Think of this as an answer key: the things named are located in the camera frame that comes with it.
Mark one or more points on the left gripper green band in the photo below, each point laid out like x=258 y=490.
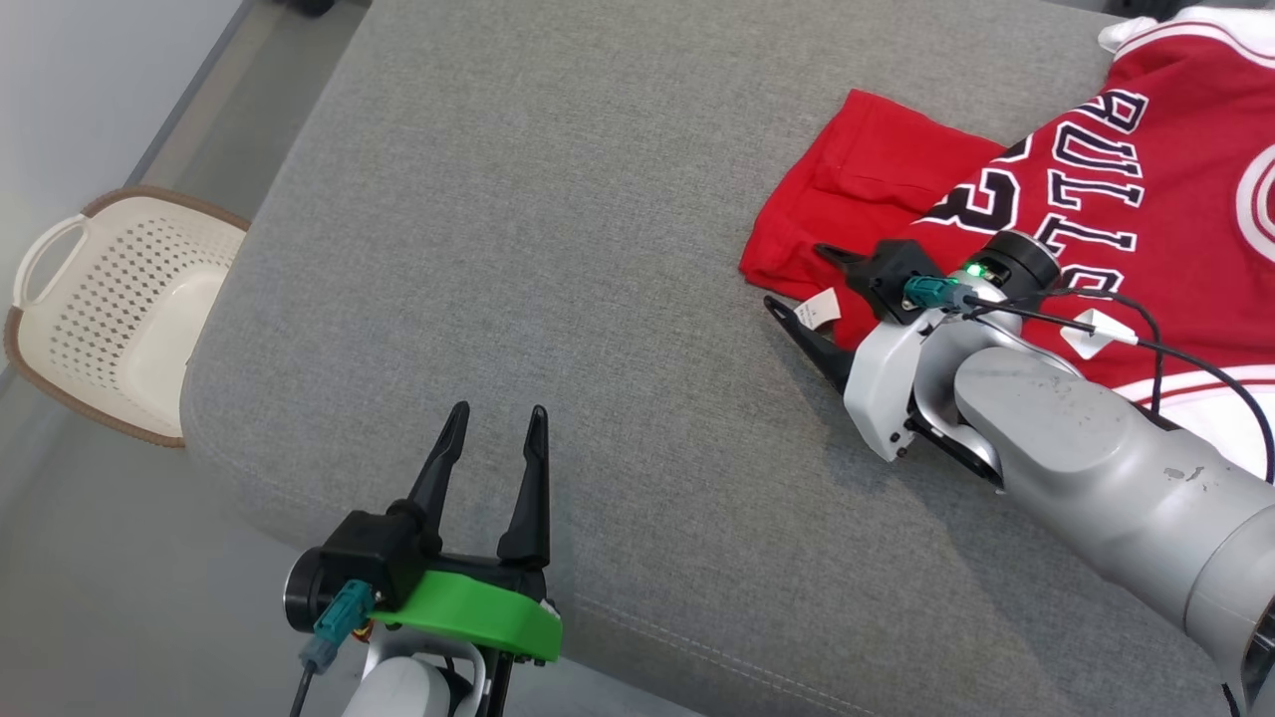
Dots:
x=478 y=612

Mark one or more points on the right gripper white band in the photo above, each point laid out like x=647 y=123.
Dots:
x=887 y=388

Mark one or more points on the red white basketball jersey shirt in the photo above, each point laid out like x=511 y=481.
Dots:
x=1146 y=199

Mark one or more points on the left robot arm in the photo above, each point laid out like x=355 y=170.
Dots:
x=408 y=692

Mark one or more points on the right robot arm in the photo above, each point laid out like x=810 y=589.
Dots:
x=1096 y=448

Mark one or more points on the cream plastic laundry basket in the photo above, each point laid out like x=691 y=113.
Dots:
x=120 y=319

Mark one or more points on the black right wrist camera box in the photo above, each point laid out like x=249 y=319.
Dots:
x=892 y=279

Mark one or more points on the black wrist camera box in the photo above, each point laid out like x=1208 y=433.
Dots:
x=369 y=548
x=892 y=279

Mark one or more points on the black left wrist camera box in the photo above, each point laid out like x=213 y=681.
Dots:
x=369 y=548

